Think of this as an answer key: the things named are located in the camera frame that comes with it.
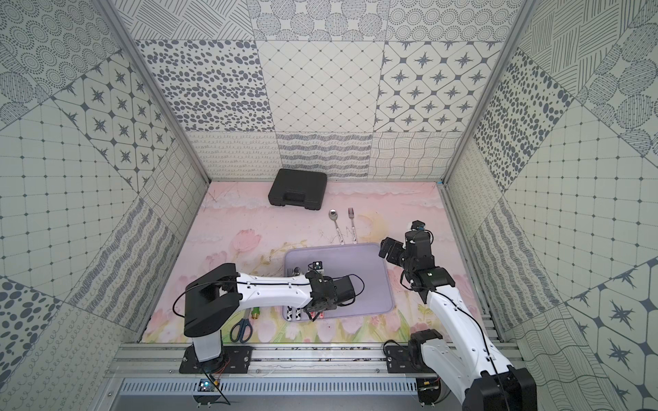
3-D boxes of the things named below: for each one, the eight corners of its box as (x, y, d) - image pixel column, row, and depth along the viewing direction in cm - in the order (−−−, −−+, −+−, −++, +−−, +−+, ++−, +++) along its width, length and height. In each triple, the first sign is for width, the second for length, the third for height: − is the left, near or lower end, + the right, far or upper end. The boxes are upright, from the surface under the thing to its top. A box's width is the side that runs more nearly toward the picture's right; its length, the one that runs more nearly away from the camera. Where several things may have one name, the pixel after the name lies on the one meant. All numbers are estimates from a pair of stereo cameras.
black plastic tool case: (269, 205, 114) (266, 197, 110) (281, 175, 127) (279, 167, 122) (322, 211, 112) (321, 203, 108) (329, 180, 124) (329, 172, 120)
